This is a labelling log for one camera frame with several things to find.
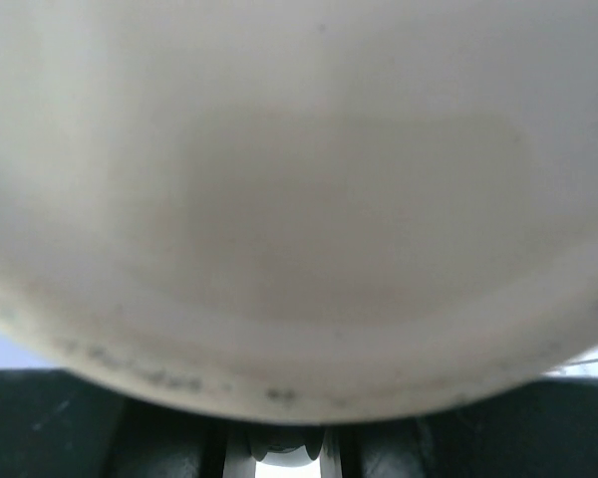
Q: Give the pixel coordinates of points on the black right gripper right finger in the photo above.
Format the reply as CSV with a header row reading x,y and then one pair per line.
x,y
548,428

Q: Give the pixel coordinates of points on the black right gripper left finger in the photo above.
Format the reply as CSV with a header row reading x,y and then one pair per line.
x,y
55,425

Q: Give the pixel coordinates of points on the beige tall patterned mug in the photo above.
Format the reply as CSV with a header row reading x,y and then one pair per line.
x,y
300,211

